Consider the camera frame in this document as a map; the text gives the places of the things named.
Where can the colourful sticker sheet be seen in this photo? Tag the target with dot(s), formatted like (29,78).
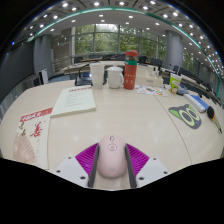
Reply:
(150,90)

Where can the red white printed leaflet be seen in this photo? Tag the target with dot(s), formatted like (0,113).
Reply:
(33,136)

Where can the pink computer mouse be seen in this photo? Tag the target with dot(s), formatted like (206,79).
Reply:
(112,158)

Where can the white open box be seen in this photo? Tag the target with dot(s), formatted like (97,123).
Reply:
(148,78)

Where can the white lidded mug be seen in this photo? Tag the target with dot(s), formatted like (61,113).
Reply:
(114,78)

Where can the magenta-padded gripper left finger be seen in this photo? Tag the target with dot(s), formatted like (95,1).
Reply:
(87,158)

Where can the white paper cup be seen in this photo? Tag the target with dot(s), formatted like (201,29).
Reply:
(97,76)

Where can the blue white book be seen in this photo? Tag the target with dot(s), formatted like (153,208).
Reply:
(196,102)

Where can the group of dark office chairs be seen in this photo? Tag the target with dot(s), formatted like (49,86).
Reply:
(155,62)

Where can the red drink bottle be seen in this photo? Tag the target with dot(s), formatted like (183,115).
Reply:
(130,75)

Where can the green white cup with straw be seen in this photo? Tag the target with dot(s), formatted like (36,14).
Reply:
(175,84)

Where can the group of ceiling lights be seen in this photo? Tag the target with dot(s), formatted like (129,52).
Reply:
(96,4)

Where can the white paper booklet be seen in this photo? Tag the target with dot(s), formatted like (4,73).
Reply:
(75,100)

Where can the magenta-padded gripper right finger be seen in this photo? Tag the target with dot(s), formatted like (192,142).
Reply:
(137,159)

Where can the cat-shaped black green mouse pad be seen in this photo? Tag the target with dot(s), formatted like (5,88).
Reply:
(186,116)

